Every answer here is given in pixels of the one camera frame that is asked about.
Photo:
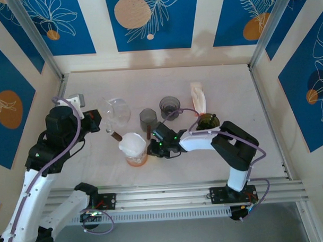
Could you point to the white coffee filter stack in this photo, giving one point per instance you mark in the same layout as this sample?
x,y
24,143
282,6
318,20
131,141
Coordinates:
x,y
199,97

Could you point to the white paper coffee filter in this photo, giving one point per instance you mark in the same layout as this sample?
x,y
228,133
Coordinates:
x,y
132,144

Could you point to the aluminium frame post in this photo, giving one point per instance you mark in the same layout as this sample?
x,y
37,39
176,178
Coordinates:
x,y
37,37
270,29

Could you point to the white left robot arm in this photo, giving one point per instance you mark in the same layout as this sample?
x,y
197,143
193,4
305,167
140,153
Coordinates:
x,y
26,205

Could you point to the orange translucent pitcher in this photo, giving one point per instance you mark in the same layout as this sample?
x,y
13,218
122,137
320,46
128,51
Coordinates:
x,y
136,162

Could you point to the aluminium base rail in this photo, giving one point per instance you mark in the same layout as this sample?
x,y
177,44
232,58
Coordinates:
x,y
164,195

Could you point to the electronics board with green light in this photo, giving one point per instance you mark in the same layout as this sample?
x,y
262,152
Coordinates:
x,y
91,216
241,212

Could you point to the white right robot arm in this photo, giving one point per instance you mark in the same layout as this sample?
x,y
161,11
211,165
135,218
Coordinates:
x,y
199,142

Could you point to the aluminium side rail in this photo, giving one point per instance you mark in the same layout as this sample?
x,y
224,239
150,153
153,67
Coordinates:
x,y
259,93
60,95

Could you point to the dark olive glass pot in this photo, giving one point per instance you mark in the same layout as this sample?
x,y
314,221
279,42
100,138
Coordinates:
x,y
208,121

